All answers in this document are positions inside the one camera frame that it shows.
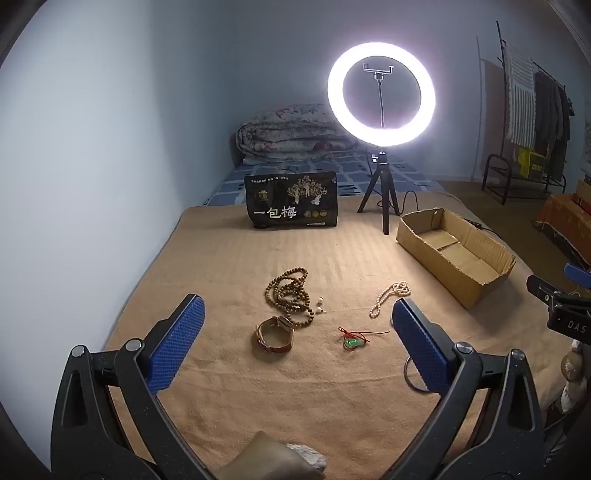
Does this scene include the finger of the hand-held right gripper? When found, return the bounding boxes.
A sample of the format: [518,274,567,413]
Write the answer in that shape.
[527,274,573,319]
[564,263,591,289]

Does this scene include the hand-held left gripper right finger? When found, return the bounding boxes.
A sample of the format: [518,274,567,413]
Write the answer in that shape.
[392,298,548,480]

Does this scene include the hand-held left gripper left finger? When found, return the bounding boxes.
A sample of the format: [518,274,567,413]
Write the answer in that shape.
[51,293,218,480]

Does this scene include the metal bangle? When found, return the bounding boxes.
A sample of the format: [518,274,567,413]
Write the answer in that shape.
[403,355,432,394]

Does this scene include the pearl necklace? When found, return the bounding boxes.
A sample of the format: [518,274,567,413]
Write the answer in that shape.
[368,281,411,319]

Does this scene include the cardboard box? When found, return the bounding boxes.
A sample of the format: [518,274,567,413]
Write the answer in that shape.
[396,208,517,309]

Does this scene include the leather strap wristwatch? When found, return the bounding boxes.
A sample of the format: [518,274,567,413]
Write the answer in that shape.
[255,315,296,354]

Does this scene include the wooden bead necklace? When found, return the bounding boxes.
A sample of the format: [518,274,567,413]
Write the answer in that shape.
[264,268,311,329]

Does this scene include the person's right hand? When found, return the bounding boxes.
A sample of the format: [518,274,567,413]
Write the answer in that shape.
[560,340,591,414]

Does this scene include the brown patterned box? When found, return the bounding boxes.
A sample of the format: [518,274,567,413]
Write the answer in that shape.
[536,194,591,265]

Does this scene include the yellow box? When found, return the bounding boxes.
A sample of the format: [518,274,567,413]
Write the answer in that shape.
[517,148,546,178]

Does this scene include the black clothes rack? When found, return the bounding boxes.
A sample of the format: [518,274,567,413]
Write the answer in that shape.
[480,21,575,206]

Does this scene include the beige cloth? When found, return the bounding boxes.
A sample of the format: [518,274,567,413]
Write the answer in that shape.
[216,431,326,480]

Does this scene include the black tripod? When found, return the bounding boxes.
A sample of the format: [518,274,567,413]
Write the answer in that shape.
[357,148,402,236]

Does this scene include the dark hanging clothes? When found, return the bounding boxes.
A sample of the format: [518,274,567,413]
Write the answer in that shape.
[533,69,574,182]

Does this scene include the black printed snack bag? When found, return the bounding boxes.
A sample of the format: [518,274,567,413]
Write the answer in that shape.
[244,172,340,230]

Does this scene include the white striped hanging cloth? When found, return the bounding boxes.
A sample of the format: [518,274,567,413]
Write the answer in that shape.
[503,41,539,146]

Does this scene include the folded floral quilt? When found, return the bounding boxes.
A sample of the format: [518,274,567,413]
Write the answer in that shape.
[236,104,358,164]

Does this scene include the phone holder clamp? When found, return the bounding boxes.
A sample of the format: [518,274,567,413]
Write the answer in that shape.
[362,61,396,130]

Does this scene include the green pendant with red cord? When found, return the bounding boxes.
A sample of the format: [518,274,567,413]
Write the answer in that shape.
[338,327,391,352]

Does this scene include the black power cable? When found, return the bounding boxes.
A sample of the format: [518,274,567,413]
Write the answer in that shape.
[400,190,437,217]

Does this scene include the white ring light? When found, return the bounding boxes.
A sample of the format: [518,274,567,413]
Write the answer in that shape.
[327,42,437,148]

